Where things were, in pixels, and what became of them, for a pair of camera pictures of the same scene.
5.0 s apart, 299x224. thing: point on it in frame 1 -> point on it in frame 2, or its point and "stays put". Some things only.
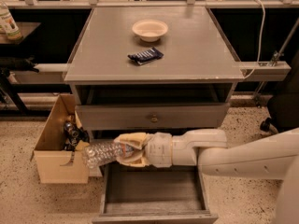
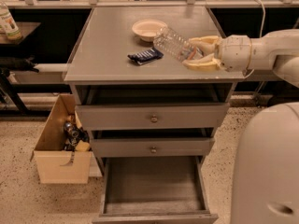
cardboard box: (55, 164) stays put
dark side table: (8, 49) stays put
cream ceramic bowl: (149, 30) stays put
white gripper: (160, 149) -> (234, 52)
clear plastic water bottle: (105, 151) -> (179, 47)
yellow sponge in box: (81, 145) stays put
